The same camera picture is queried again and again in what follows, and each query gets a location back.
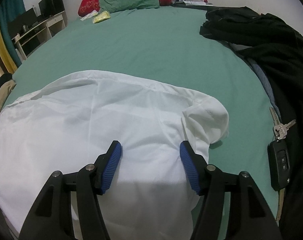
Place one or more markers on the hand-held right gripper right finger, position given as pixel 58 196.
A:
pixel 189 167

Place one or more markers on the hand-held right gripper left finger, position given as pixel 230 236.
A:
pixel 112 167

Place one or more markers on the white shirt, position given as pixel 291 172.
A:
pixel 79 120

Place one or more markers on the pile of black clothes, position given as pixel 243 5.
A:
pixel 266 35

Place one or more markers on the black car key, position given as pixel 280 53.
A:
pixel 279 165

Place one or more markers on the silver keys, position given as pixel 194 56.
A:
pixel 280 130

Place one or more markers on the blue grey cloth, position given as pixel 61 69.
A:
pixel 265 85

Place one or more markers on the bed with green sheet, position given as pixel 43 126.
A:
pixel 141 47

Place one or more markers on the yellow packet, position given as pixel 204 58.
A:
pixel 101 17

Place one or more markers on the white paper packet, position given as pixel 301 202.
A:
pixel 87 15

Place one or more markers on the white desk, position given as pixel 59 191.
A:
pixel 54 21

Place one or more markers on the large black monitor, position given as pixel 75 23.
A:
pixel 22 21

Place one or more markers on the small black monitor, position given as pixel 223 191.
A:
pixel 45 8

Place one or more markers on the teal curtain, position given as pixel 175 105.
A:
pixel 12 12

